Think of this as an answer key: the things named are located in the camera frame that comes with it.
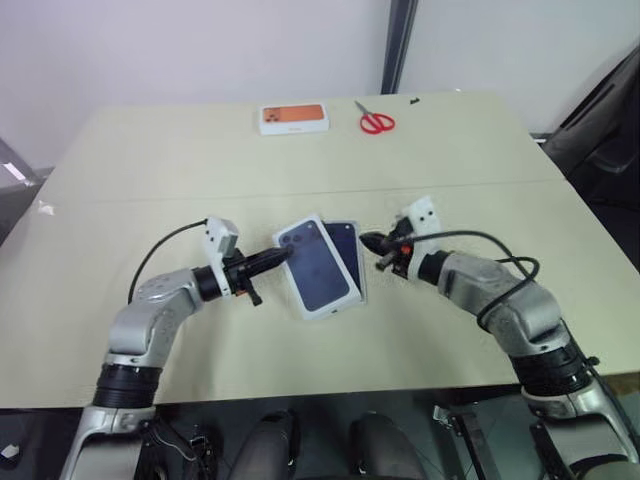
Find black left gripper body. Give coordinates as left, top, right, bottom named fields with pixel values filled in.
left=222, top=252, right=264, bottom=308

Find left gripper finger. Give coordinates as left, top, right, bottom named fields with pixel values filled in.
left=248, top=256, right=289, bottom=276
left=246, top=247, right=294, bottom=268

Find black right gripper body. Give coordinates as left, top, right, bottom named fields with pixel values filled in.
left=386, top=219, right=419, bottom=278

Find dark blue smartphone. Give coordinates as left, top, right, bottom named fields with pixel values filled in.
left=321, top=218, right=364, bottom=295

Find white phone box base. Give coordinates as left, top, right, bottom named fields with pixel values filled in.
left=319, top=217, right=370, bottom=305

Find white phone box lid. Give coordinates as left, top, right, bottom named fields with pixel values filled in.
left=271, top=213, right=366, bottom=322

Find white box with orange phone print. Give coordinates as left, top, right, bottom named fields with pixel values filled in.
left=258, top=101, right=332, bottom=137

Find dark grey rounded shape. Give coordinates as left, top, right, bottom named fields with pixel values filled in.
left=347, top=410, right=427, bottom=480
left=233, top=408, right=302, bottom=480

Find dark padded chair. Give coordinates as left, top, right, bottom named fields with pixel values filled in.
left=541, top=43, right=640, bottom=212

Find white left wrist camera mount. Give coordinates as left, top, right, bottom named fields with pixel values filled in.
left=201, top=215, right=241, bottom=299

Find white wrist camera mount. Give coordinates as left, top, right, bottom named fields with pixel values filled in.
left=201, top=215, right=241, bottom=299
left=399, top=195, right=444, bottom=242

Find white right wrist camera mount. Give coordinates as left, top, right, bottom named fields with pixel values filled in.
left=399, top=195, right=444, bottom=242

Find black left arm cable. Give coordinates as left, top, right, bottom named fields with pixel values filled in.
left=126, top=217, right=209, bottom=304

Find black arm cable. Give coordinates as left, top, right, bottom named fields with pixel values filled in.
left=126, top=217, right=209, bottom=304
left=398, top=229, right=542, bottom=322

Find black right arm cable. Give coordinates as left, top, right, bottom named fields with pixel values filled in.
left=398, top=229, right=542, bottom=322

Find red-handled scissors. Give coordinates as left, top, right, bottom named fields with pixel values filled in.
left=353, top=99, right=397, bottom=136

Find metal table leg bracket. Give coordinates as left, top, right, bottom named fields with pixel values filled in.
left=431, top=402, right=502, bottom=480

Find dark vertical frame post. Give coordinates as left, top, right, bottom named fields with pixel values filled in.
left=380, top=0, right=419, bottom=95

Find grey metal frame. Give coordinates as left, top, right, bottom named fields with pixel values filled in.
left=0, top=136, right=55, bottom=247

